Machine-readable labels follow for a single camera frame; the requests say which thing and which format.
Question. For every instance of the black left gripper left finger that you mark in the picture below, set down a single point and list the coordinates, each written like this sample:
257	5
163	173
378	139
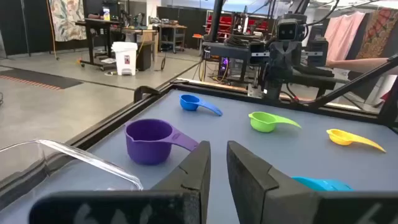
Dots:
186	186

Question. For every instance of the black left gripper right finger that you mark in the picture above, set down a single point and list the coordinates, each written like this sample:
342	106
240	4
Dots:
255	193

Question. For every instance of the purple plastic measuring cup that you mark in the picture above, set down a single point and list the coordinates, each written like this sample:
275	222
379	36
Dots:
149	143

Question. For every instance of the green plastic measuring cup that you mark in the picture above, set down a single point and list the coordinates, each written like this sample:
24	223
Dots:
262	122

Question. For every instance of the teal plastic measuring cup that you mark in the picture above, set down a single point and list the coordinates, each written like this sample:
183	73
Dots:
320	184

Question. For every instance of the blue plastic measuring cup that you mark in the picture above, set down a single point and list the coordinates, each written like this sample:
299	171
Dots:
189	102

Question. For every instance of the yellow plastic measuring cup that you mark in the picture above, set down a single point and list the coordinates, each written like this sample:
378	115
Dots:
340	137

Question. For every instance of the person's forearm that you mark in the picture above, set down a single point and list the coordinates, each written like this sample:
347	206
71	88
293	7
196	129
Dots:
357	64

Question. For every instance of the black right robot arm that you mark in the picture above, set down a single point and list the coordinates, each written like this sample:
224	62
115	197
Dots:
275	88

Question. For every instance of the clear plastic basket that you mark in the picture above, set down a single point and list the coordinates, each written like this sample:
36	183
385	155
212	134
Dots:
77	155

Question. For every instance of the grey-blue table mat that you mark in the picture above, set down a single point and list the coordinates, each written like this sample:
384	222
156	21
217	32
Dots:
280	155

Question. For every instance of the grey equipment stand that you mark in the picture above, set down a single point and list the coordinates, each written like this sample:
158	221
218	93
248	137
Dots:
230	51

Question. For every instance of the pink hanging cloth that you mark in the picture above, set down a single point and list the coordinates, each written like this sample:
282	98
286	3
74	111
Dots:
342	34

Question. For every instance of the red storage bins rack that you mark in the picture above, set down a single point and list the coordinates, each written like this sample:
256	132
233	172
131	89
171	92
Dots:
231	23

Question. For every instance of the black pole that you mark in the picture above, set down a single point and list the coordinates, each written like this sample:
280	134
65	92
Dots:
216	18

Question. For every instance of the brown patterned hanging cloth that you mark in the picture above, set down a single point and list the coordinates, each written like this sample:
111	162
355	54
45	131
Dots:
377	31

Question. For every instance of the metal shelf cart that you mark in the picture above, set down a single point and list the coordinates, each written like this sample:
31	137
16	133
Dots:
172	31

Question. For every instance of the white pedal trash bin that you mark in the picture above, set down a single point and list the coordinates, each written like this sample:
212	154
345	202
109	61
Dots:
125	57

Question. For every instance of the wooden workbench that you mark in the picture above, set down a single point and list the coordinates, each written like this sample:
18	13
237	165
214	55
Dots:
143	32

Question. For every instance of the black rolling desk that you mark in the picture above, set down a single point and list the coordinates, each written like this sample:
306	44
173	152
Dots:
93	28

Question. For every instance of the yellow bottle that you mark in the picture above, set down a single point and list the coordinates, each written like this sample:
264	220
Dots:
106	14

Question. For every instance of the black floor mat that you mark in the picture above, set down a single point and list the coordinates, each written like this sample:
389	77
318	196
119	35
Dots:
37	77

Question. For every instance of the floral hanging cloth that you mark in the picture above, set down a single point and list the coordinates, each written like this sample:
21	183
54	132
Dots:
66	18

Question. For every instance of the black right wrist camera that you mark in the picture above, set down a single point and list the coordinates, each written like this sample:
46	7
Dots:
287	30

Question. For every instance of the black metal table frame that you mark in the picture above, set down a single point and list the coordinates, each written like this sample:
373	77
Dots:
217	91

